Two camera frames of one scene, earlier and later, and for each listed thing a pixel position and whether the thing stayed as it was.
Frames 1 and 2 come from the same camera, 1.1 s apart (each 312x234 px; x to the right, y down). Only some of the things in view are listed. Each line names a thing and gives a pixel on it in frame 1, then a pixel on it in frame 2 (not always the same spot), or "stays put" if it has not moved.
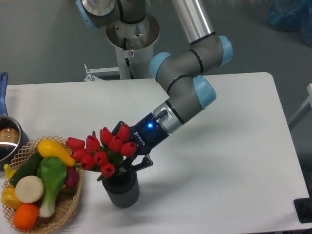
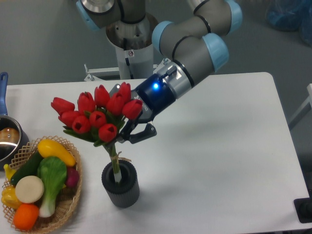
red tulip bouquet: (107, 155) → (101, 119)
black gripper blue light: (147, 134) → (155, 96)
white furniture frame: (306, 108) stays put
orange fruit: (26, 216) stays put
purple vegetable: (72, 177) stays put
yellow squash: (48, 147) stays put
